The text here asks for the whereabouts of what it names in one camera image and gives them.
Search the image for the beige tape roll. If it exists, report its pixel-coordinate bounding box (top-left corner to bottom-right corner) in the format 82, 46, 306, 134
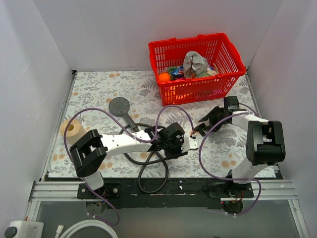
59, 119, 87, 145

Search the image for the grey shower head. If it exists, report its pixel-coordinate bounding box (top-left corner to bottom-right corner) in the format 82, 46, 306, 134
108, 97, 139, 132

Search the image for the white hose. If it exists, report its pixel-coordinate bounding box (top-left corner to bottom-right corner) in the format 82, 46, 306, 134
55, 220, 118, 238

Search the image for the green round item in basket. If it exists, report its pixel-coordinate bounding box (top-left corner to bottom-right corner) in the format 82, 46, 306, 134
196, 72, 211, 78

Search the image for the blue snack packet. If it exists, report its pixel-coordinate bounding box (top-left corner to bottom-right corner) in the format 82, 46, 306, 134
171, 67, 184, 77

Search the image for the black t-shaped hose fitting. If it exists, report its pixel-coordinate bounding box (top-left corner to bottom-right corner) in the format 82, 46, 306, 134
194, 123, 206, 136

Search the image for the dark metal shower hose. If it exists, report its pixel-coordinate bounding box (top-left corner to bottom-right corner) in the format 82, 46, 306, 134
118, 122, 169, 194

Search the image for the aluminium rail frame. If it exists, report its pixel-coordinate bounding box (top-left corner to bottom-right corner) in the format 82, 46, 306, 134
26, 178, 309, 238

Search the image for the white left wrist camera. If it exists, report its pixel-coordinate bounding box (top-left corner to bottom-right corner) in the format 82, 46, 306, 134
181, 136, 199, 153

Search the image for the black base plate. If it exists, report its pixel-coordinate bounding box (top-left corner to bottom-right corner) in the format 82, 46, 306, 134
76, 177, 255, 210

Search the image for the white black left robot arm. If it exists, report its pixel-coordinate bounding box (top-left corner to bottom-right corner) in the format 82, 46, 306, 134
69, 122, 199, 198

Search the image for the orange fruit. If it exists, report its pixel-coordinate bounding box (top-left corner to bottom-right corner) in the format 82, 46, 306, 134
158, 72, 171, 82

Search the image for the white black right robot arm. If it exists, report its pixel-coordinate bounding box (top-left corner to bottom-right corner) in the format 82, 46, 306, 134
194, 96, 286, 197

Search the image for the red plastic basket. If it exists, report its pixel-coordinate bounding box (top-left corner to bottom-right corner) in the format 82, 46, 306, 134
148, 33, 246, 106

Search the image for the floral table mat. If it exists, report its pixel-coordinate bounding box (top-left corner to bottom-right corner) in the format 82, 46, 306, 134
48, 71, 256, 179

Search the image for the white round item in basket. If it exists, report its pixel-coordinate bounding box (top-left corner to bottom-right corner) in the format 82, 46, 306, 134
207, 70, 218, 76

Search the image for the white box with grey button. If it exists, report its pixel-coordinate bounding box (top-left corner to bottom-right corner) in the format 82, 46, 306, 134
4, 220, 44, 238

